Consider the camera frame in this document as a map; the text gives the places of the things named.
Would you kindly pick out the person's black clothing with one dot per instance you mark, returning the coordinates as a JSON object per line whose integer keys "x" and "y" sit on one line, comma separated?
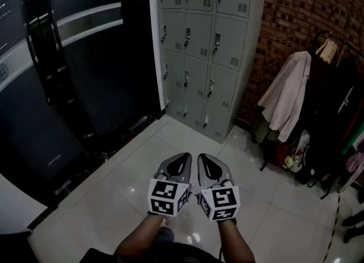
{"x": 170, "y": 253}

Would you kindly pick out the green and red striped garment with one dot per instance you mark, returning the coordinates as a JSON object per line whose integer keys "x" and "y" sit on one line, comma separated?
{"x": 355, "y": 137}

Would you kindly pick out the pink garment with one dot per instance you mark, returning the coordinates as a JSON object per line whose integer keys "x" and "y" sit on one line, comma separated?
{"x": 355, "y": 162}

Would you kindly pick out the black clothes rack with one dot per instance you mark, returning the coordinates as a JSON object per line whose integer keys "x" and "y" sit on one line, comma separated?
{"x": 321, "y": 36}

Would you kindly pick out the white plastic bag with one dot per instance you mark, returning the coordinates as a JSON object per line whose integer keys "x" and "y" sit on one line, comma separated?
{"x": 301, "y": 148}

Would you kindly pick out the person's left forearm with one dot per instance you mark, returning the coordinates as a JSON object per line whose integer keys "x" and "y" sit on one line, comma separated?
{"x": 142, "y": 236}

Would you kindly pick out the yellow plush toy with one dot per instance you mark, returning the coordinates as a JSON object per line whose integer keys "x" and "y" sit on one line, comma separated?
{"x": 288, "y": 161}

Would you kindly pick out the dark glass revolving door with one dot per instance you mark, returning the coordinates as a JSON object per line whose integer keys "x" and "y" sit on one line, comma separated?
{"x": 85, "y": 85}

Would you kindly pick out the red bag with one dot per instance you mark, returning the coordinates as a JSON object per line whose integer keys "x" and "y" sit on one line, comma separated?
{"x": 280, "y": 154}

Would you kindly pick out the bunch of wooden hangers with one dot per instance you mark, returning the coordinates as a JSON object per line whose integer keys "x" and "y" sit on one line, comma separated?
{"x": 328, "y": 50}

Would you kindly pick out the yellow and black floor tape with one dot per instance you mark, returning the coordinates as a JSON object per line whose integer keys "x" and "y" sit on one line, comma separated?
{"x": 335, "y": 222}

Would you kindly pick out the black jacket with white stripe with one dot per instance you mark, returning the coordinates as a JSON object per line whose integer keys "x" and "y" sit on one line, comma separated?
{"x": 347, "y": 101}

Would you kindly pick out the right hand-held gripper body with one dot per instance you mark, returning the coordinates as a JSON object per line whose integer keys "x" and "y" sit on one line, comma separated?
{"x": 221, "y": 202}

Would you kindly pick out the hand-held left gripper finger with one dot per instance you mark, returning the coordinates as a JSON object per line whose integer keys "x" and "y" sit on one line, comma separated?
{"x": 163, "y": 165}
{"x": 187, "y": 171}

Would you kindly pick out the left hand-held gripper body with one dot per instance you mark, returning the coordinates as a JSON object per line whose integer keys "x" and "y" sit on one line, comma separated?
{"x": 165, "y": 196}

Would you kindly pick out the beige coat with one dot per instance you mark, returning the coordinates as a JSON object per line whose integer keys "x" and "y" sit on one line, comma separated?
{"x": 287, "y": 97}

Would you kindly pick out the white panel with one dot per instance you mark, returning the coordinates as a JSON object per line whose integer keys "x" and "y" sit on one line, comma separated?
{"x": 17, "y": 205}

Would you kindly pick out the person's right forearm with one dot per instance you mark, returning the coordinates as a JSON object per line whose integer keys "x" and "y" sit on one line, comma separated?
{"x": 234, "y": 242}

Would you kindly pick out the grey metal locker cabinet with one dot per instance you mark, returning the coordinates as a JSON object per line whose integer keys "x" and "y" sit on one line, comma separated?
{"x": 227, "y": 85}

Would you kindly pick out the pair of black shoes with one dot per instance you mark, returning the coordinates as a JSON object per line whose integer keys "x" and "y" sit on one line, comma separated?
{"x": 354, "y": 225}

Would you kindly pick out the black bag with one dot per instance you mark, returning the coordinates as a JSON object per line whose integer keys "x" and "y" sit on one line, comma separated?
{"x": 315, "y": 168}

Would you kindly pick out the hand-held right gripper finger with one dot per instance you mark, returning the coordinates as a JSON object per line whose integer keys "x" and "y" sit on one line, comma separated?
{"x": 223, "y": 167}
{"x": 201, "y": 171}

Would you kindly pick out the black hanging garment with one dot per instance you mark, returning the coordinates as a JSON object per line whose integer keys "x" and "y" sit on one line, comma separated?
{"x": 324, "y": 102}

